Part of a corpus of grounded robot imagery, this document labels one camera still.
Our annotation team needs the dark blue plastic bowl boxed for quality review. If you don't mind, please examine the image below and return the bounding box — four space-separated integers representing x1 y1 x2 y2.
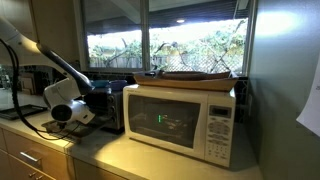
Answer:
108 79 128 92

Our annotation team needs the silver toaster oven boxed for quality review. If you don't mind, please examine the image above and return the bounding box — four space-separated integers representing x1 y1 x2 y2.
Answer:
81 87 125 132

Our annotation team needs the glass toaster oven door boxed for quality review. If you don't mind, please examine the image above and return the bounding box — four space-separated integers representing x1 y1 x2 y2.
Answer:
41 118 111 139

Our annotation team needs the wooden serving tray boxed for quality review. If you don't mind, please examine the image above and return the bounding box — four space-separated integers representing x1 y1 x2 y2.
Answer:
133 69 239 93

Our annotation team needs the brown shallow dish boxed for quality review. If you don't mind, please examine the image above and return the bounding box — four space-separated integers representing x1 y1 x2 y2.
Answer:
159 70 232 81

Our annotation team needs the wooden kitchen cabinet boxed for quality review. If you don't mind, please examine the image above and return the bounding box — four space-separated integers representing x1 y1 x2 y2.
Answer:
0 128 128 180

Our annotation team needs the black baking tray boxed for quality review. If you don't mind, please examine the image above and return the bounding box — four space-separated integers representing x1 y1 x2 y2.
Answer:
0 104 48 121

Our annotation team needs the white paper sheet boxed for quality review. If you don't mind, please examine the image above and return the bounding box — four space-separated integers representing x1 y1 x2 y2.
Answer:
295 61 320 138

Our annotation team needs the window frame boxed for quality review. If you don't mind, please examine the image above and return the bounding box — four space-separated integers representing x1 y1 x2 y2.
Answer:
73 0 259 79

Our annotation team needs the metal drawer handle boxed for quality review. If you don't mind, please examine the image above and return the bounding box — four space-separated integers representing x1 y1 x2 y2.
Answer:
19 151 43 164

